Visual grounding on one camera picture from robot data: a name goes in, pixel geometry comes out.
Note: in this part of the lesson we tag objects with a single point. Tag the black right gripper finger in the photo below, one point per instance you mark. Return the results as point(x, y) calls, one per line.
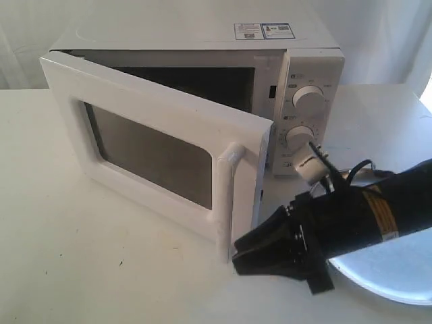
point(261, 262)
point(275, 227)

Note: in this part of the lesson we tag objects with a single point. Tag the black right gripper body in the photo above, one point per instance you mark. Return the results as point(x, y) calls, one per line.
point(313, 233)

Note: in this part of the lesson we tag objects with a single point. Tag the white microwave door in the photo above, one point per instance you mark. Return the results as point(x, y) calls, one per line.
point(179, 138)

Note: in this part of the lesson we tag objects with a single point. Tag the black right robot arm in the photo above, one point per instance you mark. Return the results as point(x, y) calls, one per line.
point(398, 205)

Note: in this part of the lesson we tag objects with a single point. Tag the white lower microwave knob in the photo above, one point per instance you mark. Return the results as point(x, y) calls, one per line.
point(297, 137)

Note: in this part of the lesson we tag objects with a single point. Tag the white microwave knob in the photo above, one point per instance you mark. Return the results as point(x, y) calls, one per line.
point(309, 100)
point(297, 137)

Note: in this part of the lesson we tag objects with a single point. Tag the white upper microwave knob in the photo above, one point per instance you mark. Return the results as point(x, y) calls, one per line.
point(309, 100)

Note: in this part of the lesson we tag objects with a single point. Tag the white microwave oven body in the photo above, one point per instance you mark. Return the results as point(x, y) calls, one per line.
point(258, 72)

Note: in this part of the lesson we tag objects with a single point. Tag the round silver metal plate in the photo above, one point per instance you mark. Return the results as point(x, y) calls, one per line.
point(398, 270)

